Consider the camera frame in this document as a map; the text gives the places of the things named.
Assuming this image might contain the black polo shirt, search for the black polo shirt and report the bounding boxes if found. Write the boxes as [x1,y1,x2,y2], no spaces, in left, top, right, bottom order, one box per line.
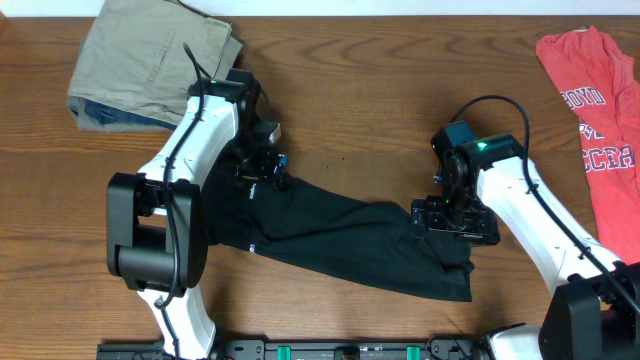
[202,163,474,302]

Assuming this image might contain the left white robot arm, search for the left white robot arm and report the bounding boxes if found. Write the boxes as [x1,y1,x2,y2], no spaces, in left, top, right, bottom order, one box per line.
[96,77,287,359]

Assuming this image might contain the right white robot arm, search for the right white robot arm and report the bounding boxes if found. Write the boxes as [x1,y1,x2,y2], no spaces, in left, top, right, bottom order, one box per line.
[412,133,639,359]

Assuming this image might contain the folded khaki pants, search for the folded khaki pants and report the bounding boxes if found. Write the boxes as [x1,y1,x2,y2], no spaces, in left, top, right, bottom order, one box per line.
[67,0,242,126]

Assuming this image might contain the folded blue grey garment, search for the folded blue grey garment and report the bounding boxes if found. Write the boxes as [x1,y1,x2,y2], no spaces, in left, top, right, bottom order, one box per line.
[66,96,176,132]

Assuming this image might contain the red printed t-shirt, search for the red printed t-shirt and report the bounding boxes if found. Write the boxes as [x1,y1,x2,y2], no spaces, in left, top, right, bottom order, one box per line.
[536,27,639,264]

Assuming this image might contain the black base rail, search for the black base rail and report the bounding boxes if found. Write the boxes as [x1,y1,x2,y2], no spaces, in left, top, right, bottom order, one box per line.
[97,332,501,360]

